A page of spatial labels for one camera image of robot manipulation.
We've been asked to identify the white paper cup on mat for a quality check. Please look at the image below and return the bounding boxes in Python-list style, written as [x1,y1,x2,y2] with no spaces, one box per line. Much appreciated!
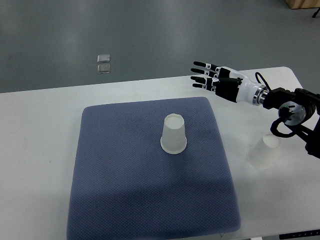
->
[160,113,187,155]

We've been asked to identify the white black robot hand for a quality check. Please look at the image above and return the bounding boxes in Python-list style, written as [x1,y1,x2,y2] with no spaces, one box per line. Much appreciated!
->
[190,61,270,106]

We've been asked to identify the lower metal floor plate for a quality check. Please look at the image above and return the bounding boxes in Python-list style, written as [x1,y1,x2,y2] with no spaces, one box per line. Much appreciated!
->
[97,63,111,74]

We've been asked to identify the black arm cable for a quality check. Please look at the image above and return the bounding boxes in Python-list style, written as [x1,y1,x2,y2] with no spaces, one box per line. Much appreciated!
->
[254,71,272,91]

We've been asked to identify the white paper cup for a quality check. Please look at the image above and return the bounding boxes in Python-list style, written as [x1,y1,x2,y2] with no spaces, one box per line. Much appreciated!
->
[247,133,281,169]
[160,113,187,155]

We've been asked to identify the black under-table panel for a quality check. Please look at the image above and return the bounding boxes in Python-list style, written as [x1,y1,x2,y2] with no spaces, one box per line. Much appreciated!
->
[279,229,320,240]

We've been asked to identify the upper metal floor plate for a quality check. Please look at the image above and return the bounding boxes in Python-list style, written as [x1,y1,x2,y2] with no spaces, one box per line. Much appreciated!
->
[97,53,110,63]

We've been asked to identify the wooden furniture corner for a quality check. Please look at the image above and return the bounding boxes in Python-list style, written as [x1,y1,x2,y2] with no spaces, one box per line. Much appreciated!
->
[285,0,320,10]

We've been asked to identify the metal floor plate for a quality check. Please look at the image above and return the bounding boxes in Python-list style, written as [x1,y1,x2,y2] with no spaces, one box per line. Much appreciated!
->
[97,63,111,74]
[97,53,110,63]

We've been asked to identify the blue-grey padded mat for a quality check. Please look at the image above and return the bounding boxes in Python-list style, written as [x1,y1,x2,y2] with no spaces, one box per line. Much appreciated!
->
[66,97,241,240]

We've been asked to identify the black stand leg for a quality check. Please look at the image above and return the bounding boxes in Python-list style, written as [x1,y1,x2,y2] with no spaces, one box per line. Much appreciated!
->
[312,8,320,18]

